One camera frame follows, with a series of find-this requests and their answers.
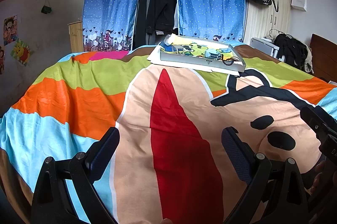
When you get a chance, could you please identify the white paper bag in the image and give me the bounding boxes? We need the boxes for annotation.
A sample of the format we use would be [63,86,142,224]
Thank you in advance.
[291,0,307,11]

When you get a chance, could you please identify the family cartoon poster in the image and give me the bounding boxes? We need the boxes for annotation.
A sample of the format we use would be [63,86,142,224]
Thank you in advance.
[0,45,5,75]

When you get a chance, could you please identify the wooden cabinet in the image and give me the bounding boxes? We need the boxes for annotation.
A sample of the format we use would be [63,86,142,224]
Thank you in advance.
[68,21,84,53]

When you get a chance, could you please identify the anime character poster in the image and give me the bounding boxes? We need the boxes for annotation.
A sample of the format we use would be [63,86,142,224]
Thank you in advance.
[3,15,18,46]

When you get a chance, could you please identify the blue watch with black strap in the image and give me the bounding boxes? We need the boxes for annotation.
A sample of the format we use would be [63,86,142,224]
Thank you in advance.
[205,49,223,61]

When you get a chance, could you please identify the dark hanging clothes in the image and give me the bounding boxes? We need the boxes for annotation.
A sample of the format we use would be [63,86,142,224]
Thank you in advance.
[132,0,178,49]

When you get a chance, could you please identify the black clothes pile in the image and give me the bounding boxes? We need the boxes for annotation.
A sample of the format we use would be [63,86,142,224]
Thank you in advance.
[274,33,308,71]

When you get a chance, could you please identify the person's right hand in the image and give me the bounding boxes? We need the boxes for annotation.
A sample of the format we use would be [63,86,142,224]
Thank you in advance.
[310,161,337,194]

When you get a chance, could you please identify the small green hanging pouch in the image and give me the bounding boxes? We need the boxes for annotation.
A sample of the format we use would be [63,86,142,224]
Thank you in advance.
[41,0,52,14]

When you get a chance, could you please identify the white storage box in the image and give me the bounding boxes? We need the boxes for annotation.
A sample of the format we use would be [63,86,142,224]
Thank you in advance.
[250,37,279,58]

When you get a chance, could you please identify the dark bead necklace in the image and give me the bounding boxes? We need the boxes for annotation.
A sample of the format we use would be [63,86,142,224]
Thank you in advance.
[221,54,235,67]

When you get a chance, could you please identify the wooden headboard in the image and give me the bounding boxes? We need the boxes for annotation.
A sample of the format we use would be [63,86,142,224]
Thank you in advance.
[310,34,337,82]

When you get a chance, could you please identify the white wardrobe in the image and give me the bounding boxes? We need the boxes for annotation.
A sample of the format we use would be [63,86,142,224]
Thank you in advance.
[243,0,291,45]

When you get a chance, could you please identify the white tray box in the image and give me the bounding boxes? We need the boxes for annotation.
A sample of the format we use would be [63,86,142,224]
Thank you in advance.
[158,34,246,73]

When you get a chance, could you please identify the colourful cartoon bedspread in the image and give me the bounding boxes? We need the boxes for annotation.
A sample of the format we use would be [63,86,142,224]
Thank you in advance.
[1,45,336,223]

